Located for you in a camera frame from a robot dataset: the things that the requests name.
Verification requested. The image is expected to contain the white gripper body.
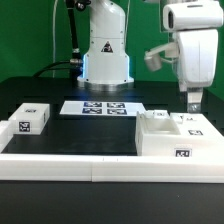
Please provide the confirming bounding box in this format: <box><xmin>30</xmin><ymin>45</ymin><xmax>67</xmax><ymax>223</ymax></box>
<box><xmin>162</xmin><ymin>1</ymin><xmax>224</xmax><ymax>104</ymax></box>

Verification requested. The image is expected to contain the gripper finger with grey tip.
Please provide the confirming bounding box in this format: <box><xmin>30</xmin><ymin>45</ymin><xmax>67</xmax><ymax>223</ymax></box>
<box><xmin>187</xmin><ymin>103</ymin><xmax>200</xmax><ymax>113</ymax></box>

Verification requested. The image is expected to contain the white cabinet body box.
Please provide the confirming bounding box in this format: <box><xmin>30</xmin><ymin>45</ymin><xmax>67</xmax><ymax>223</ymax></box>
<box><xmin>135</xmin><ymin>113</ymin><xmax>224</xmax><ymax>157</ymax></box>

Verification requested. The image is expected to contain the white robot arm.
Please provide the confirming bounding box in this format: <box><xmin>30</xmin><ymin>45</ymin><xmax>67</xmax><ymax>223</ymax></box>
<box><xmin>78</xmin><ymin>0</ymin><xmax>224</xmax><ymax>113</ymax></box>

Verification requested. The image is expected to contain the white cabinet top block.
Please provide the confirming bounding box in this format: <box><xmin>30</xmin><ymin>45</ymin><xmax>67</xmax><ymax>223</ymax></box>
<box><xmin>9</xmin><ymin>103</ymin><xmax>50</xmax><ymax>135</ymax></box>

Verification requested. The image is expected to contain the white base marker sheet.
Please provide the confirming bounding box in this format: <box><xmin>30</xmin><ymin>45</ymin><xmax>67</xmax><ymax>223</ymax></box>
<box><xmin>60</xmin><ymin>101</ymin><xmax>145</xmax><ymax>117</ymax></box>

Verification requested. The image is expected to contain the white obstacle fence left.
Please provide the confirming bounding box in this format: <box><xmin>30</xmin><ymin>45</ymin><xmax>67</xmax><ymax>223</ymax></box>
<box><xmin>0</xmin><ymin>121</ymin><xmax>13</xmax><ymax>153</ymax></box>

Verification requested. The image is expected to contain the white obstacle fence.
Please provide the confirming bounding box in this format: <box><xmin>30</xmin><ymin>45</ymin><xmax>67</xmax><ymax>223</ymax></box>
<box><xmin>0</xmin><ymin>121</ymin><xmax>13</xmax><ymax>153</ymax></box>
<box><xmin>0</xmin><ymin>154</ymin><xmax>224</xmax><ymax>183</ymax></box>

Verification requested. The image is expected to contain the white obstacle fence front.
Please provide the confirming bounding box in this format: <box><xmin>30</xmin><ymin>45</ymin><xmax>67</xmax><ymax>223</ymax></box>
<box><xmin>0</xmin><ymin>154</ymin><xmax>224</xmax><ymax>183</ymax></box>

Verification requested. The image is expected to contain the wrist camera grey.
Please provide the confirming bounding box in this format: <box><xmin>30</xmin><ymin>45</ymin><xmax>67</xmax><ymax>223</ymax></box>
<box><xmin>144</xmin><ymin>42</ymin><xmax>179</xmax><ymax>71</ymax></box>

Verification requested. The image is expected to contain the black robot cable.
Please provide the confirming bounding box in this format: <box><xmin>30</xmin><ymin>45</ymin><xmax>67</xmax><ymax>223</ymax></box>
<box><xmin>32</xmin><ymin>0</ymin><xmax>92</xmax><ymax>79</ymax></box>

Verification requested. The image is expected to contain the white thin cable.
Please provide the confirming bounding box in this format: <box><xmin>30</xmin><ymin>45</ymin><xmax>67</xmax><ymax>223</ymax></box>
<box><xmin>51</xmin><ymin>0</ymin><xmax>59</xmax><ymax>78</ymax></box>

